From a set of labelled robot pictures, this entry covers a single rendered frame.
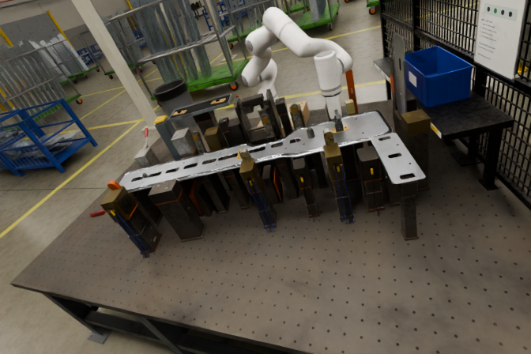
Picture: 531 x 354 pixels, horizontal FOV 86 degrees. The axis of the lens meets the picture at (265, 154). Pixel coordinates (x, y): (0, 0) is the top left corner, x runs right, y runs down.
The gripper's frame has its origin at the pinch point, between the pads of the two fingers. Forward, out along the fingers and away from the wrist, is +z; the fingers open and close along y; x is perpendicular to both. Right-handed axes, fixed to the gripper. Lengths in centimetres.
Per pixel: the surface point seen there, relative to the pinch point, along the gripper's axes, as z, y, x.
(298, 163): 4.2, 17.2, -19.9
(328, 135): -6.5, 18.2, -5.6
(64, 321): 103, 12, -225
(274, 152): 3.2, 6.3, -30.0
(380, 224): 33.2, 30.9, 6.7
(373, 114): 3.2, -5.8, 16.5
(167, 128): -7, -30, -92
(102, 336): 102, 27, -181
